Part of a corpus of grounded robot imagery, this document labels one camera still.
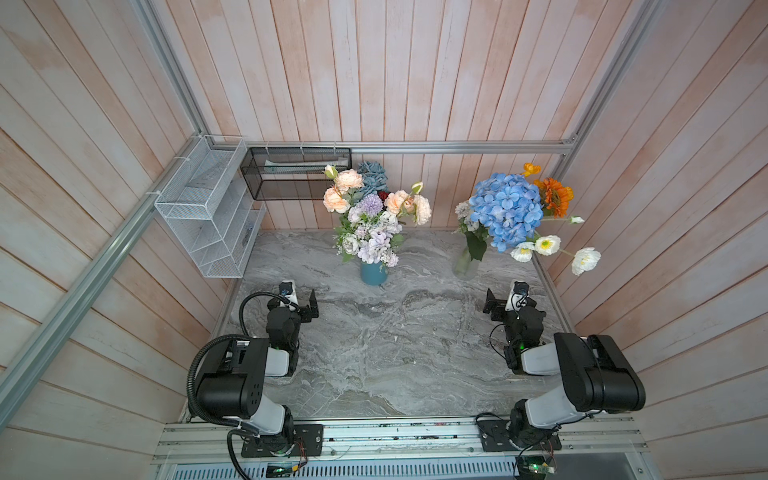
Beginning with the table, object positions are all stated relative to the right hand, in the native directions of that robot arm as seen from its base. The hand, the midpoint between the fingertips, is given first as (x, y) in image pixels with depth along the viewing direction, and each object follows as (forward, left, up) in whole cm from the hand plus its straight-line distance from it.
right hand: (505, 289), depth 91 cm
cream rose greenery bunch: (+1, +42, +23) cm, 48 cm away
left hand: (-3, +65, 0) cm, 65 cm away
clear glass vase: (+11, +10, -3) cm, 15 cm away
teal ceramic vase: (+11, +42, -8) cm, 44 cm away
